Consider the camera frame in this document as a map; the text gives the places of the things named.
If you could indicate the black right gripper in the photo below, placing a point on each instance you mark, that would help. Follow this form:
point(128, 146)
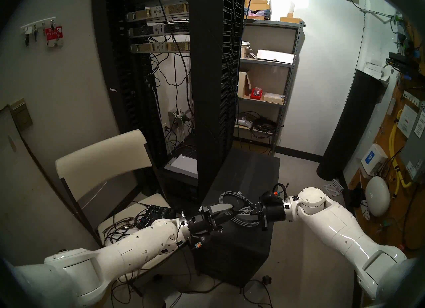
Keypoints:
point(274, 212)

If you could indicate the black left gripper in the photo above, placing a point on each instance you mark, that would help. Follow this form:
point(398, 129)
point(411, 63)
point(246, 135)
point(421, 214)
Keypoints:
point(202, 224)

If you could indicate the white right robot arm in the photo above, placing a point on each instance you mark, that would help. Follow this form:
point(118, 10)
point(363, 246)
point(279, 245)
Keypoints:
point(342, 224)

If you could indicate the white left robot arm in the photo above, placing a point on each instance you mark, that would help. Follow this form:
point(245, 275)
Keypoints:
point(132, 247)

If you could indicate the black workstation tower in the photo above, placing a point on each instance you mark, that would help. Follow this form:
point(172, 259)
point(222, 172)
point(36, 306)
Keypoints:
point(245, 174)

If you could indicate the white flat network device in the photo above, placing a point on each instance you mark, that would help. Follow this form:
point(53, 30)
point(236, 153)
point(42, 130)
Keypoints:
point(182, 166)

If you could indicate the black electronics board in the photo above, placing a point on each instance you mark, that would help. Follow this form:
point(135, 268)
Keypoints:
point(159, 212)

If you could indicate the black power adapter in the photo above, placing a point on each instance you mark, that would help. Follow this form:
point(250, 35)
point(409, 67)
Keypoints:
point(356, 198)

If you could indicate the flat tan box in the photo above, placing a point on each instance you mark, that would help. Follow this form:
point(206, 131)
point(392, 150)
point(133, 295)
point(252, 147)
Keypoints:
point(273, 98)

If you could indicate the small red box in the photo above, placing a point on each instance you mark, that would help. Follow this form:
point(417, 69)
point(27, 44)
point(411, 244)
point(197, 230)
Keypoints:
point(256, 93)

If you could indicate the open cardboard box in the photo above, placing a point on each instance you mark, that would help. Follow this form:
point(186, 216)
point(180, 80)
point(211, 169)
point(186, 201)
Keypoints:
point(244, 85)

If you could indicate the white oval router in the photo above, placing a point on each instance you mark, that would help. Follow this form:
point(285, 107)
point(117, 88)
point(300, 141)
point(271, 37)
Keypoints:
point(377, 196)

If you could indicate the white box with blue label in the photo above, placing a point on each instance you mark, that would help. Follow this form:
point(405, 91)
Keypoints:
point(373, 159)

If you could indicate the black server rack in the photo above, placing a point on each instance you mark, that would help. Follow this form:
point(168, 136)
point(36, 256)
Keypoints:
point(209, 78)

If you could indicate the cream folding chair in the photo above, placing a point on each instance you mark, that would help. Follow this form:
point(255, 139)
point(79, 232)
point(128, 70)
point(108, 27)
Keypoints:
point(99, 158)

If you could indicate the white flat box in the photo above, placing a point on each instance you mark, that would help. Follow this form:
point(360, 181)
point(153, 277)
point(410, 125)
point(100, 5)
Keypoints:
point(275, 56)

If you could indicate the grey metal electrical box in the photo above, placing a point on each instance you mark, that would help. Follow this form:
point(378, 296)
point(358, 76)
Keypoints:
point(416, 154)

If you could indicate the white notice paper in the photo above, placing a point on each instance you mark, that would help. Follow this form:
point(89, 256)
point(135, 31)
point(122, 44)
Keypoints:
point(406, 121)

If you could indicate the beige rack server unit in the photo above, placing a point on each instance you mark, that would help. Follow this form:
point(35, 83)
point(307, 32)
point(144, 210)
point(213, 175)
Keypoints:
point(156, 47)
point(156, 12)

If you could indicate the grey metal shelving unit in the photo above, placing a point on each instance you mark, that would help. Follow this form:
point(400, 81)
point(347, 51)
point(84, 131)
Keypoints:
point(272, 23)

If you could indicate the stack of small white cartons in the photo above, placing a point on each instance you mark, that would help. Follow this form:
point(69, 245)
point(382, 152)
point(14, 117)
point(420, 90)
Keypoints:
point(375, 69)

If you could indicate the small brown cardboard box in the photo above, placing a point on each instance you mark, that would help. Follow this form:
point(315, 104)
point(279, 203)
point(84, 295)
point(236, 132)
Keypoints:
point(290, 19)

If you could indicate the black Dell rack server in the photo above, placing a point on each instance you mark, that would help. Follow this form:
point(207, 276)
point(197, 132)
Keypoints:
point(156, 30)

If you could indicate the large brown cardboard box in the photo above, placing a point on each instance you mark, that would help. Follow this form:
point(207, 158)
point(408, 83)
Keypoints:
point(257, 5)

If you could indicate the black modem box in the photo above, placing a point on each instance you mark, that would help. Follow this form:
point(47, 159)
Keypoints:
point(401, 62)

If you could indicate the red and white tag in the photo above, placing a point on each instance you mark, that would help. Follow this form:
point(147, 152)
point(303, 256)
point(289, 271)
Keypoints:
point(53, 37)

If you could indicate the white key rack with keys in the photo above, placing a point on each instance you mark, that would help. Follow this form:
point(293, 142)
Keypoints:
point(36, 24)

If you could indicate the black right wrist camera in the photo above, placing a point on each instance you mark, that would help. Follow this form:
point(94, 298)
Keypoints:
point(269, 197)

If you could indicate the wall power outlet box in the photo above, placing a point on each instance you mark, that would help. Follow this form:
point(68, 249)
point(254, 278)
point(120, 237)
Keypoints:
point(179, 116)

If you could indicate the beige wall plate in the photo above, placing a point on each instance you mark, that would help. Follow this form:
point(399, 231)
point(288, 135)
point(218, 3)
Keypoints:
point(21, 114)

